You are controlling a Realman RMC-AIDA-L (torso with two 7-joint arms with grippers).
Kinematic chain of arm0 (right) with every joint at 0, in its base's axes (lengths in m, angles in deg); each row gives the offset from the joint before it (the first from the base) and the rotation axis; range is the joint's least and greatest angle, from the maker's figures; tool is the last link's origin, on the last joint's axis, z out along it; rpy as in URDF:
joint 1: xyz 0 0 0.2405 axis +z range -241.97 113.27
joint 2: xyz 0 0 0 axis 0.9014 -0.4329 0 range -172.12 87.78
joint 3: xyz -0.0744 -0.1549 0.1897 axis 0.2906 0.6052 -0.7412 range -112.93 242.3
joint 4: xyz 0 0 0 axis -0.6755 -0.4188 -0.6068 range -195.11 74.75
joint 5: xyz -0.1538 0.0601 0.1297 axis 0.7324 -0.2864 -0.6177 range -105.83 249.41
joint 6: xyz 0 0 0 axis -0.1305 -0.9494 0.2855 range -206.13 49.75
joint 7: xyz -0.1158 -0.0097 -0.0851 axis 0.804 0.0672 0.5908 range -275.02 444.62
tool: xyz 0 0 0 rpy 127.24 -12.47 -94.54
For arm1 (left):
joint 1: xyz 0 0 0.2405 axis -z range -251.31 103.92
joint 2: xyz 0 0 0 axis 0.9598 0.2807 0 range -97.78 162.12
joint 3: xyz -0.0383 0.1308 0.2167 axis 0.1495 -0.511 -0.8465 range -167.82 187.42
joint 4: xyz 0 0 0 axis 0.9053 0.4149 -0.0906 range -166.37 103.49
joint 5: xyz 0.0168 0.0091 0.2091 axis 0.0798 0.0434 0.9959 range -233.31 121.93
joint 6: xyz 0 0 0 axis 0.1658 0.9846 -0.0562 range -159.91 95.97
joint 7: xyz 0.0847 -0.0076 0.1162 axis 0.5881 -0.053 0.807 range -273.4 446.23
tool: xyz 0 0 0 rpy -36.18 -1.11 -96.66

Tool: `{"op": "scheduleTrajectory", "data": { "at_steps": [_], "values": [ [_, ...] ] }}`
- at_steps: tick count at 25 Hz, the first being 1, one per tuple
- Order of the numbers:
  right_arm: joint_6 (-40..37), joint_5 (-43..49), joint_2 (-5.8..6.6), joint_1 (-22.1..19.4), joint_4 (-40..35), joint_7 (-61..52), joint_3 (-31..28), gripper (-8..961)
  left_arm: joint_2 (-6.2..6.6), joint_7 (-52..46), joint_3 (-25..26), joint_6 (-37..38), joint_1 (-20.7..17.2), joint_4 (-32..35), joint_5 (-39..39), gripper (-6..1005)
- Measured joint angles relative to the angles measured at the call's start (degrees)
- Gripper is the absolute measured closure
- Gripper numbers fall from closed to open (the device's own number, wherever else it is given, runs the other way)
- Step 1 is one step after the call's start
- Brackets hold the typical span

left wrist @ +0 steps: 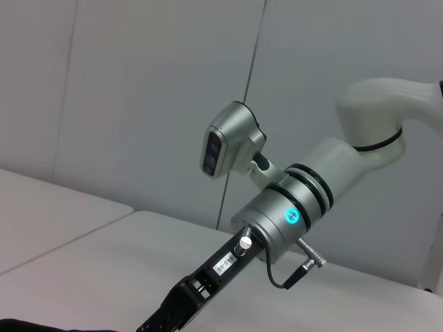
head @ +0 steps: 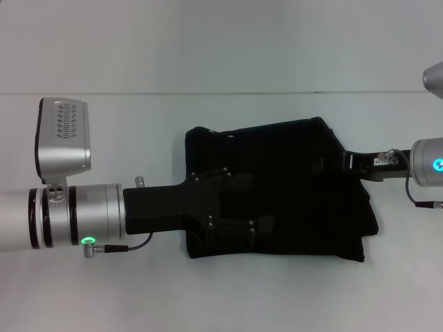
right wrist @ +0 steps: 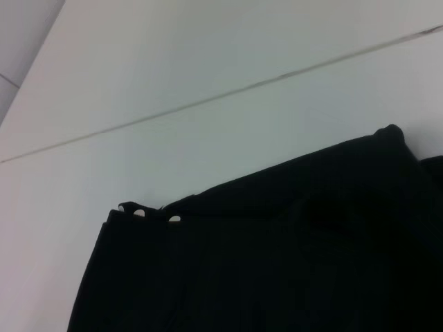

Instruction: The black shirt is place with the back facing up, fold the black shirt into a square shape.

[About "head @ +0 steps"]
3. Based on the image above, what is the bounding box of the black cable with silver plug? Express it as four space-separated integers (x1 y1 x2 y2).
405 175 443 210
82 232 155 259

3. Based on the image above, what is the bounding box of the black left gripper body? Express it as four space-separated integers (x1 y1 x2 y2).
123 171 223 240

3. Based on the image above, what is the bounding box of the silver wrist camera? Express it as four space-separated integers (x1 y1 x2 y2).
422 61 443 94
34 97 93 187

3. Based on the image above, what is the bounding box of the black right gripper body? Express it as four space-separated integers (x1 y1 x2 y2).
341 148 413 183

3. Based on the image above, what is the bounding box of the black t-shirt with white print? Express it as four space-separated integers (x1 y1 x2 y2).
184 116 380 264

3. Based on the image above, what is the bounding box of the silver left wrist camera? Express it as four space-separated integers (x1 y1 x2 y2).
34 97 93 187

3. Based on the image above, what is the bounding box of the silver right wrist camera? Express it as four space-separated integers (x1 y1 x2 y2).
422 61 443 94

